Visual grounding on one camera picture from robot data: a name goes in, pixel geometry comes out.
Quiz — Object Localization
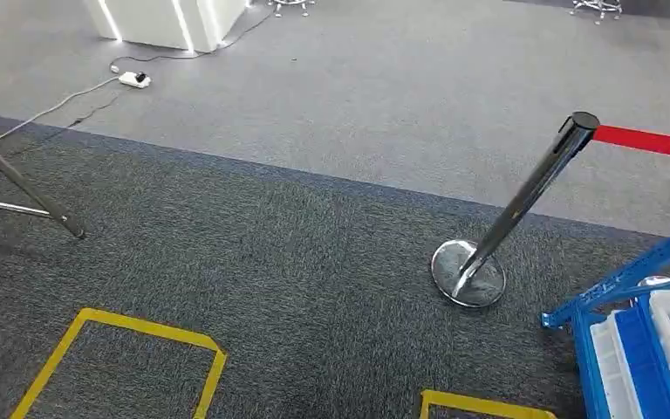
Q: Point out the chrome barrier stanchion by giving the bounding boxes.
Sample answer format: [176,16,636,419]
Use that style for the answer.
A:
[430,111,601,309]

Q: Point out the chrome stool base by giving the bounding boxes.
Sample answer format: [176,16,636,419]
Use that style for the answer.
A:
[569,0,625,24]
[268,0,317,17]

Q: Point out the white power strip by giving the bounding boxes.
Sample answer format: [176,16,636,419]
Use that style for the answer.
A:
[118,70,153,90]

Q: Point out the blue metal shelf rack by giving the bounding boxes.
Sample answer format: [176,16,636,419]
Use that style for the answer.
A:
[541,216,670,419]

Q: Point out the grey tripod leg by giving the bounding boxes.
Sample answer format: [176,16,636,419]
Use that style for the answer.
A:
[0,124,87,241]

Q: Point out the red barrier belt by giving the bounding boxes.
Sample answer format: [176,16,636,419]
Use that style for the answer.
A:
[591,124,670,163]

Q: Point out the silver tripod leg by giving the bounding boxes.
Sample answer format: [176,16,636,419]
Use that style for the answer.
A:
[0,193,54,220]

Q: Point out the thin black floor cable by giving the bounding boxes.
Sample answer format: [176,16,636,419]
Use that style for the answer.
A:
[5,86,135,158]

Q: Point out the white power cable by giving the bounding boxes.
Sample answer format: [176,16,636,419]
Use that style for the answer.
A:
[0,75,122,143]

